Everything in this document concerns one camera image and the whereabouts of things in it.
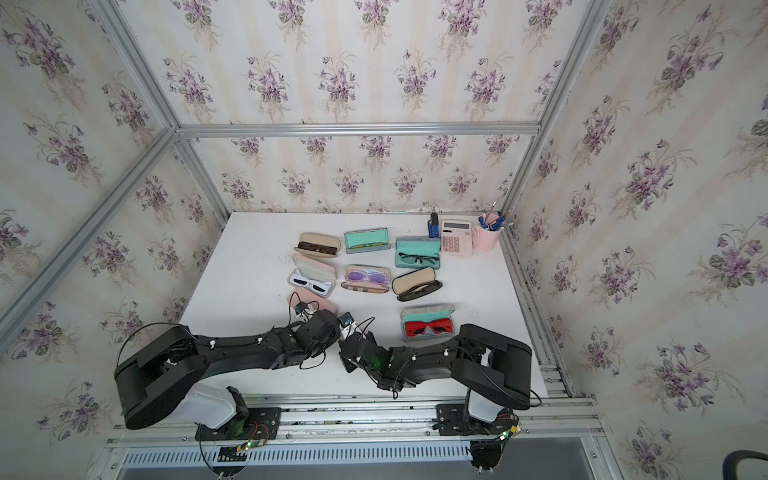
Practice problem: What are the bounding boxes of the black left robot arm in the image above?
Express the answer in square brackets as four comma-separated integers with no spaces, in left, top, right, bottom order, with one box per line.
[114,310,341,430]

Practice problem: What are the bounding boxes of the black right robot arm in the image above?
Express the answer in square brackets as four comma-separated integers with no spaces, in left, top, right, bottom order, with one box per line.
[339,324,533,410]

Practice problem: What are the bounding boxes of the pink case white sunglasses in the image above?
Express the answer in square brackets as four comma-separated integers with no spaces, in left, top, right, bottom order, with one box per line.
[290,254,337,298]

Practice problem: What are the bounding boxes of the grey case red sunglasses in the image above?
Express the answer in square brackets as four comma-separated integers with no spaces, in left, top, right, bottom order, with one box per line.
[400,303,456,341]

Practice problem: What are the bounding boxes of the plaid case purple glasses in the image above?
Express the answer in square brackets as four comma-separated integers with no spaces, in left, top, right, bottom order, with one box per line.
[341,264,391,294]

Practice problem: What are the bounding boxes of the beige case black glasses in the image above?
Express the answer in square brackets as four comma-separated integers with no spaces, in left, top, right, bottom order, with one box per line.
[391,267,443,302]

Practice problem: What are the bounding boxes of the beige case brown glasses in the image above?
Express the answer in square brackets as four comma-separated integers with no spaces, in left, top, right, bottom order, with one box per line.
[294,232,341,258]

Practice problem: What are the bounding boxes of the grey teal-lined glasses case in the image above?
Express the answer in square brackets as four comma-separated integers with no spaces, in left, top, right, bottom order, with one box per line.
[344,228,391,254]

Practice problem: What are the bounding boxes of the teal case black glasses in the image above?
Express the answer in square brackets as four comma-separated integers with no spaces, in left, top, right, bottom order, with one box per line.
[395,237,441,270]

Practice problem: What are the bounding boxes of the blue black stapler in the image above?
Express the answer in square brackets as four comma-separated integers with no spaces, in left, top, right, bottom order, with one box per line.
[427,212,440,238]

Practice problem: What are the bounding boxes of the pink calculator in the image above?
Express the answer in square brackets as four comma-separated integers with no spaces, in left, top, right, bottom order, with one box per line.
[440,219,473,256]

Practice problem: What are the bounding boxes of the pink pen cup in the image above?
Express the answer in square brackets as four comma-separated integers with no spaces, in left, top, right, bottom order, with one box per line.
[472,225,501,252]

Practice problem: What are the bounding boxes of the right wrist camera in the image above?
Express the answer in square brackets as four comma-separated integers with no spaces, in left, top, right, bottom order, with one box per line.
[338,312,355,329]

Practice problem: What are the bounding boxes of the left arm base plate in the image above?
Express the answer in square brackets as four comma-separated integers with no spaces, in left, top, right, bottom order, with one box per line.
[195,407,282,443]

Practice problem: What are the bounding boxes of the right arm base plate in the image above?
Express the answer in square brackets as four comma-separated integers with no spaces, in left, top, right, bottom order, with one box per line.
[432,403,520,439]

